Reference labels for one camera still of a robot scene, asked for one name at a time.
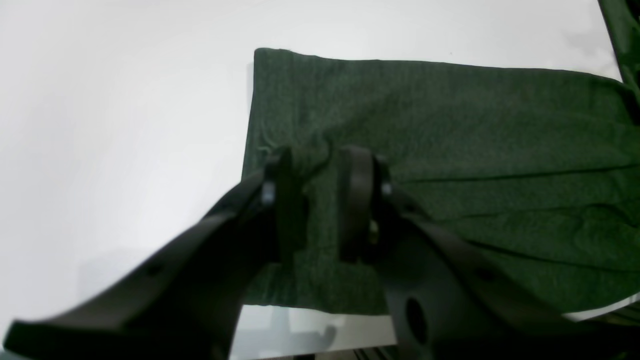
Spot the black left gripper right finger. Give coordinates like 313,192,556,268
338,146,639,360

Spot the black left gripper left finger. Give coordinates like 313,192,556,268
3,148,307,360

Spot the dark green long-sleeve shirt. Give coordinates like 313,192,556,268
242,48,640,315

